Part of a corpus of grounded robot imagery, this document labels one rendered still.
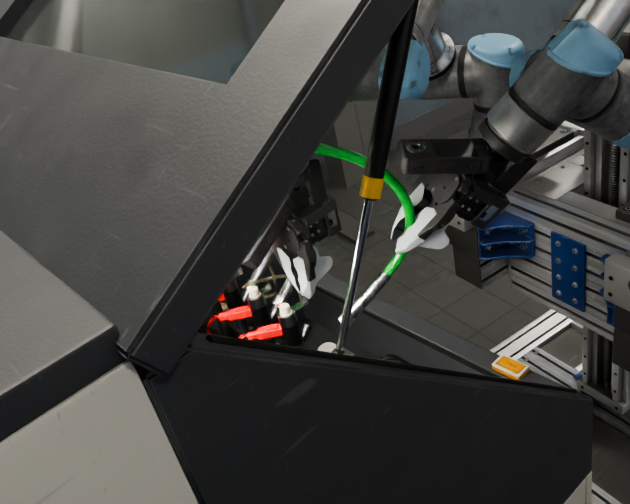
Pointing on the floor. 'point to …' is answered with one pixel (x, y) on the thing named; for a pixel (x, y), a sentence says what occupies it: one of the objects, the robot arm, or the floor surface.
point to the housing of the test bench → (60, 395)
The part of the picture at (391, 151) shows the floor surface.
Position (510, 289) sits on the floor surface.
